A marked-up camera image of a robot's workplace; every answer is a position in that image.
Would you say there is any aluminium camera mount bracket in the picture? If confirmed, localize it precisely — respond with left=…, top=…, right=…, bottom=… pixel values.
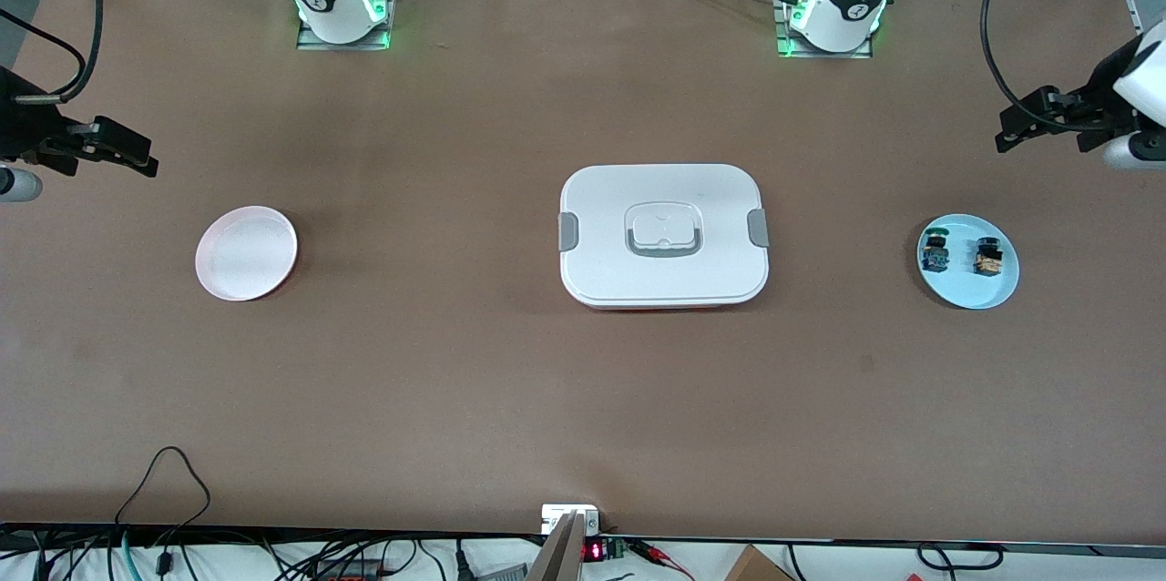
left=527, top=504, right=602, bottom=581

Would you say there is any teal cable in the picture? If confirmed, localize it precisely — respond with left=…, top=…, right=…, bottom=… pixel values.
left=105, top=528, right=139, bottom=581

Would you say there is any brown cardboard box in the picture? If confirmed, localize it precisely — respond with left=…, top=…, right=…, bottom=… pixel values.
left=724, top=545, right=795, bottom=581

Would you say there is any thin black looped cable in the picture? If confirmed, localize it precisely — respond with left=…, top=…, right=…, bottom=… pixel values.
left=114, top=446, right=212, bottom=532

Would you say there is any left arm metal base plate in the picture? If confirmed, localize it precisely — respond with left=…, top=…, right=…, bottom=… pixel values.
left=774, top=0, right=874, bottom=60

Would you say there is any white lidded storage box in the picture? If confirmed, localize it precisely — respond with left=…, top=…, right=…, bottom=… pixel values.
left=557, top=164, right=771, bottom=311

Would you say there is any black power strip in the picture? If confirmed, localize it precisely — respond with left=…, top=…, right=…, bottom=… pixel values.
left=305, top=558, right=402, bottom=581

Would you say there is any black coiled cable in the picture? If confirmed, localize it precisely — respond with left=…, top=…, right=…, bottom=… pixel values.
left=915, top=542, right=1005, bottom=573

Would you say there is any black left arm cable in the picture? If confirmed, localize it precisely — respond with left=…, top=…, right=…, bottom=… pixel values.
left=980, top=0, right=1094, bottom=113

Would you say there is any pink round plate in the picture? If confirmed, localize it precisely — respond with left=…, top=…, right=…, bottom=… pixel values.
left=195, top=206, right=299, bottom=302

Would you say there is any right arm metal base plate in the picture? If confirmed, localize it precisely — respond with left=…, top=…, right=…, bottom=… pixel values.
left=296, top=0, right=400, bottom=52

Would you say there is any red wire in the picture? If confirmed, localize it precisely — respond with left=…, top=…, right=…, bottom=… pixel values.
left=633, top=539, right=695, bottom=581

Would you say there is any light blue round plate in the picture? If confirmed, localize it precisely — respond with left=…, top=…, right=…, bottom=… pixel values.
left=916, top=214, right=1020, bottom=311

